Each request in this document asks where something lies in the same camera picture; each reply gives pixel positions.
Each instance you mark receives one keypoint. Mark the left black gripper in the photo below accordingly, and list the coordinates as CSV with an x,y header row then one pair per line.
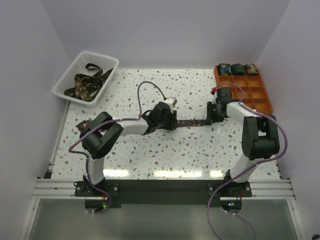
x,y
172,115

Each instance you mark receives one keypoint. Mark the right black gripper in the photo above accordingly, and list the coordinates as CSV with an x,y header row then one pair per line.
x,y
210,105

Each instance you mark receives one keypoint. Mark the navy floral paisley tie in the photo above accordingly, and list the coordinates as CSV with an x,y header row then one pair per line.
x,y
179,124

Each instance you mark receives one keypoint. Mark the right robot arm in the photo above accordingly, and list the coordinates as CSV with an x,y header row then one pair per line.
x,y
260,138

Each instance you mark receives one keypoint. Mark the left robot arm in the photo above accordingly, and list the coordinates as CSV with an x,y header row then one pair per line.
x,y
101,134

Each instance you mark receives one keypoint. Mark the orange wooden compartment tray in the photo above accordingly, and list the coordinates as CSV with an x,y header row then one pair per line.
x,y
249,88

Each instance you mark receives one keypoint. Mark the rolled blue yellow floral tie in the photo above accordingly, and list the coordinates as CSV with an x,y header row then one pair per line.
x,y
224,69

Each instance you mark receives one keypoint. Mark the rolled dark green tie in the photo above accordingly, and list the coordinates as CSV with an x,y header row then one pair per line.
x,y
237,69

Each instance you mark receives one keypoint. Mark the rolled multicolour floral tie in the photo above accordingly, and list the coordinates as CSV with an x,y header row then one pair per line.
x,y
251,69

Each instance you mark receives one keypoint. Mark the dark tie in basket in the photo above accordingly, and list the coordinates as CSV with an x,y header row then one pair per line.
x,y
98,71

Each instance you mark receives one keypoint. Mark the brown floral tie in basket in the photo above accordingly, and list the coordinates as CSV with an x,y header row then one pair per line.
x,y
86,87

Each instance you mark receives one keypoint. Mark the white plastic basket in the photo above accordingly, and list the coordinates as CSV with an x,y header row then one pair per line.
x,y
78,66

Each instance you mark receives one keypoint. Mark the black mounting base plate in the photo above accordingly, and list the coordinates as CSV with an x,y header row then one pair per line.
x,y
113,193

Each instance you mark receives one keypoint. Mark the aluminium extrusion rail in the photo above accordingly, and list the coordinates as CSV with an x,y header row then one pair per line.
x,y
265,183

